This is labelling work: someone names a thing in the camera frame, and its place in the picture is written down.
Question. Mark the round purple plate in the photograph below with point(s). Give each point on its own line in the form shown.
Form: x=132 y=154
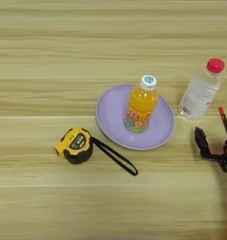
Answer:
x=112 y=112

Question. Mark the clear water bottle red cap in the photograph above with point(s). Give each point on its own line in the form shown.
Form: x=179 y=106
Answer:
x=199 y=93

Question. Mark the orange juice bottle white cap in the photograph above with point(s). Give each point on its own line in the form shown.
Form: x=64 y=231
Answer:
x=142 y=103

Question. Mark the yellow black tape measure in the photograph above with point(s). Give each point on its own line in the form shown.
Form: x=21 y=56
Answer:
x=75 y=146

